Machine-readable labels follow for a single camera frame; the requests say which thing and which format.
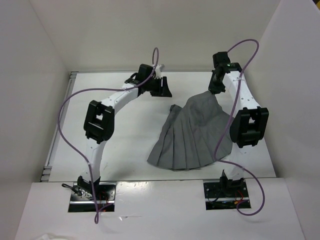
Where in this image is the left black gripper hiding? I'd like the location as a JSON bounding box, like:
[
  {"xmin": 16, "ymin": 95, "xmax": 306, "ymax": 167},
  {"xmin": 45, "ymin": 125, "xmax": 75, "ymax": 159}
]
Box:
[{"xmin": 144, "ymin": 76, "xmax": 172, "ymax": 97}]

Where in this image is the grey pleated skirt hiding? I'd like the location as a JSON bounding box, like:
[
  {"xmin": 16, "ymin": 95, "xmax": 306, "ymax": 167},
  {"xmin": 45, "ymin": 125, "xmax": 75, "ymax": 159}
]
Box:
[{"xmin": 147, "ymin": 91, "xmax": 233, "ymax": 171}]

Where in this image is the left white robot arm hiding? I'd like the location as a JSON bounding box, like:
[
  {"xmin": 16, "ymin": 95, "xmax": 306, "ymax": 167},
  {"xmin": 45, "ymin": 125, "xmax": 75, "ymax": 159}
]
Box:
[{"xmin": 77, "ymin": 76, "xmax": 172, "ymax": 200}]

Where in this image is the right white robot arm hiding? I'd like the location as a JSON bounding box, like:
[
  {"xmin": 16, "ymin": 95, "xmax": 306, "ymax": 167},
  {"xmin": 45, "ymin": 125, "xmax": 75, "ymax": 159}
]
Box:
[{"xmin": 208, "ymin": 63, "xmax": 269, "ymax": 197}]

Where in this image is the white cloth at bottom edge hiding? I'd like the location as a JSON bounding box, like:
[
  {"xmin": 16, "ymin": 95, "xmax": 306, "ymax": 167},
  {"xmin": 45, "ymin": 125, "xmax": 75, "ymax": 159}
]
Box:
[{"xmin": 34, "ymin": 233, "xmax": 73, "ymax": 240}]

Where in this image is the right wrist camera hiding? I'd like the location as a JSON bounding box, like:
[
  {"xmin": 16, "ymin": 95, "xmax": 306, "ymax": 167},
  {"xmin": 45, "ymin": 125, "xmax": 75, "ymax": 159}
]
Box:
[{"xmin": 212, "ymin": 51, "xmax": 231, "ymax": 69}]

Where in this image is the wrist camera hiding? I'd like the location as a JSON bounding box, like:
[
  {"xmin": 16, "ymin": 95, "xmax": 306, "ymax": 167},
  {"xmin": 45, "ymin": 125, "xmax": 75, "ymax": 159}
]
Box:
[
  {"xmin": 135, "ymin": 64, "xmax": 154, "ymax": 82},
  {"xmin": 212, "ymin": 51, "xmax": 231, "ymax": 69}
]

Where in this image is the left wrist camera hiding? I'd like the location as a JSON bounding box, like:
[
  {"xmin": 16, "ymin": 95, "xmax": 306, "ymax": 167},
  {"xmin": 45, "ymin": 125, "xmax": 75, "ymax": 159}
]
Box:
[{"xmin": 135, "ymin": 64, "xmax": 154, "ymax": 82}]

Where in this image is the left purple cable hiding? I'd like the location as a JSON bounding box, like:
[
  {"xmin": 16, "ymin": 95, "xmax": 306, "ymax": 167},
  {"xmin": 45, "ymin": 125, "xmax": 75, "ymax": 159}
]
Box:
[{"xmin": 59, "ymin": 46, "xmax": 161, "ymax": 225}]

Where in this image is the purple cable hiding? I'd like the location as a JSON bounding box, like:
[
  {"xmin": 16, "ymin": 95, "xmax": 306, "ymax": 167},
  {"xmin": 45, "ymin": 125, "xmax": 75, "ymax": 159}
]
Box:
[
  {"xmin": 59, "ymin": 46, "xmax": 161, "ymax": 225},
  {"xmin": 214, "ymin": 38, "xmax": 266, "ymax": 216}
]

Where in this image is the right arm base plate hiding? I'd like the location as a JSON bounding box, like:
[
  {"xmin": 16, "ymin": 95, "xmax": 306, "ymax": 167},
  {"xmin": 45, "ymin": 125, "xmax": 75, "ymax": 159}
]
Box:
[{"xmin": 203, "ymin": 178, "xmax": 251, "ymax": 211}]

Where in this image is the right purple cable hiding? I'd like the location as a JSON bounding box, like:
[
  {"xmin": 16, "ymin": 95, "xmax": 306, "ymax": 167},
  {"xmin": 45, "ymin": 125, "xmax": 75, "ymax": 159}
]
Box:
[{"xmin": 214, "ymin": 38, "xmax": 266, "ymax": 216}]

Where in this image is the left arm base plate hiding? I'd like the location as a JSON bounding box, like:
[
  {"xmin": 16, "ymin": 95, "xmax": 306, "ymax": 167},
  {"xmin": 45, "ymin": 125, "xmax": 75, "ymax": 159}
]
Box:
[{"xmin": 63, "ymin": 182, "xmax": 116, "ymax": 213}]

